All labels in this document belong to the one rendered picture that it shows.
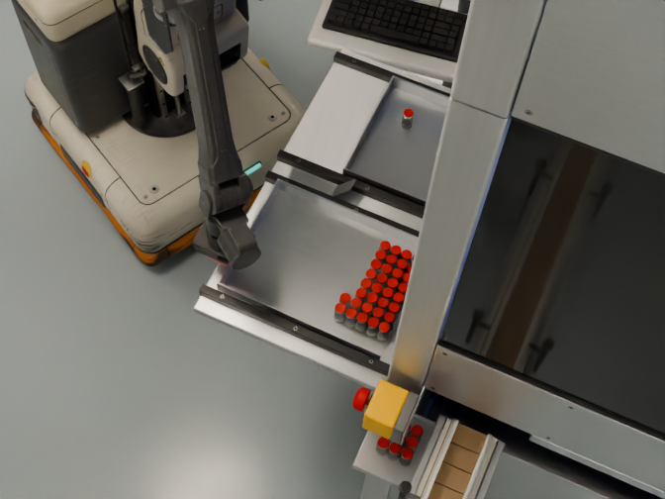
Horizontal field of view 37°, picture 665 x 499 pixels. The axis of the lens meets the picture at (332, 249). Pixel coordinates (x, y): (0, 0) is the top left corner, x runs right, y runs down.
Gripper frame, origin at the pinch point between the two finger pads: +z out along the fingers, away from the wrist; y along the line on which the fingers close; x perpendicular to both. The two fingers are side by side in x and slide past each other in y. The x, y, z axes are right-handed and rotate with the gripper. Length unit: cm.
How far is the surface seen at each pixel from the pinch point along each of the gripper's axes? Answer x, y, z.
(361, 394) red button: -17.6, 35.4, -11.1
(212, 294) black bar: -7.3, 0.6, 0.4
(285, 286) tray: 0.9, 12.1, 2.1
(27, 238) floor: 21, -83, 90
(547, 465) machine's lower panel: -11, 70, 2
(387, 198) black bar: 26.6, 22.5, 0.1
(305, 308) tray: -1.6, 17.5, 2.1
